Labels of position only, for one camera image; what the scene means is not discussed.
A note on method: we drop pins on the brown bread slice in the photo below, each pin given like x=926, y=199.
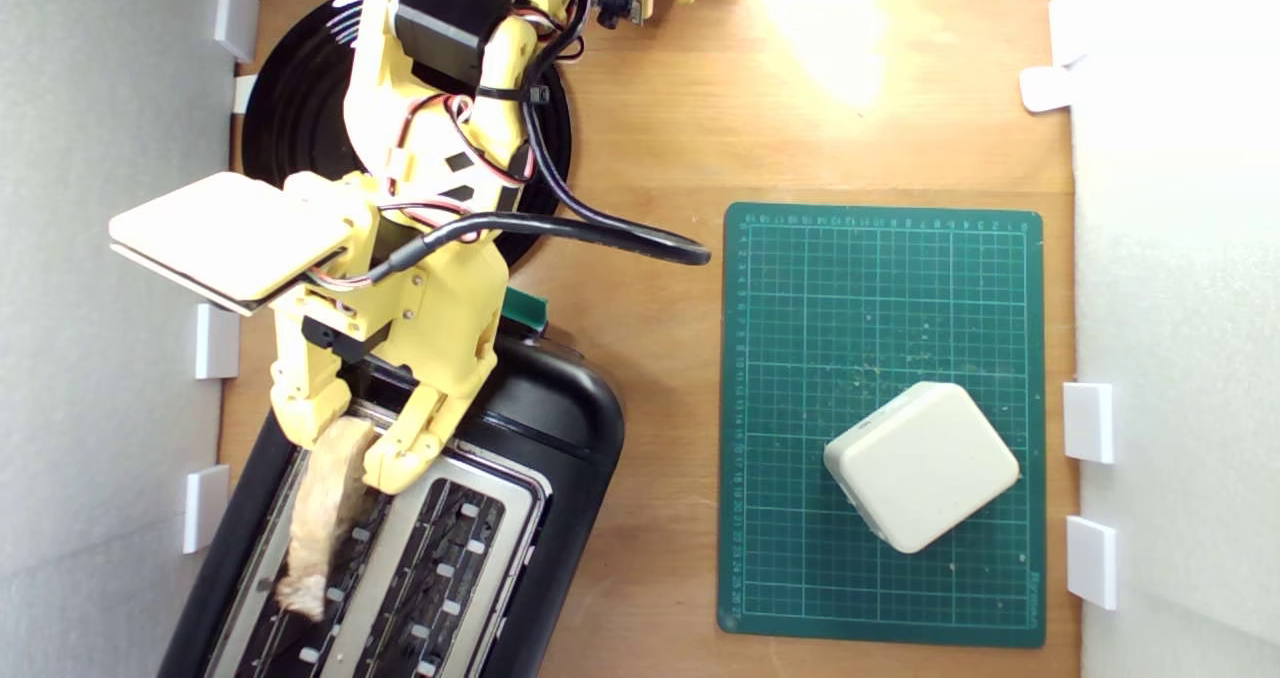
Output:
x=325, y=518

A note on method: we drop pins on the green toaster lever knob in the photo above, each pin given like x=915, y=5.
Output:
x=527, y=310

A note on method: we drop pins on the black two-slot toaster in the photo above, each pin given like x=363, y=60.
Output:
x=560, y=438

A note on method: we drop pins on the black round plate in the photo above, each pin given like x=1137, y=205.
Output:
x=300, y=108

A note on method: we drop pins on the green cutting mat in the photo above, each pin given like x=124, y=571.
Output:
x=800, y=308

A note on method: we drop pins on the white rounded block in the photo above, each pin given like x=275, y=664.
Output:
x=920, y=468

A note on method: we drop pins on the small white wall clip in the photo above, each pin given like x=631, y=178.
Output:
x=1045, y=88
x=216, y=341
x=1090, y=561
x=1088, y=423
x=244, y=93
x=236, y=15
x=205, y=508

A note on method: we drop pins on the flat white camera box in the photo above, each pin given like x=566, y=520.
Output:
x=230, y=233

